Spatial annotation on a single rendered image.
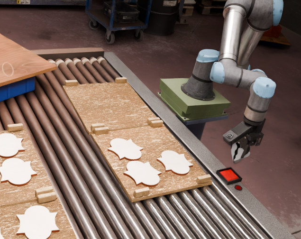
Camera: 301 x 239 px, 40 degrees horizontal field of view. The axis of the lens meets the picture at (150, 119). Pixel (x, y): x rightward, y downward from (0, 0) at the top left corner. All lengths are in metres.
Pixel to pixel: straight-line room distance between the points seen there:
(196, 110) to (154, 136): 0.38
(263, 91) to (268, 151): 2.29
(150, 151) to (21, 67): 0.73
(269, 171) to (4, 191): 2.47
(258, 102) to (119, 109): 0.71
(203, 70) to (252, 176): 1.48
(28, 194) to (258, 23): 1.16
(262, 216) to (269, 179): 1.83
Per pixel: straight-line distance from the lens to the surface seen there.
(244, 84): 1.60
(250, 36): 1.96
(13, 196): 1.46
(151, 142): 1.77
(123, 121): 1.87
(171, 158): 1.69
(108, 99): 2.02
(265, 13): 1.85
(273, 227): 1.60
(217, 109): 2.19
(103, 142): 1.72
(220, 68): 1.58
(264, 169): 3.54
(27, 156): 1.62
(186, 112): 2.07
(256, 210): 1.64
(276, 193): 3.33
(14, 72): 1.96
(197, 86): 2.15
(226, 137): 1.55
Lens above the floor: 1.93
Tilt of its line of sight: 31 degrees down
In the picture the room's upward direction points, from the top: 12 degrees clockwise
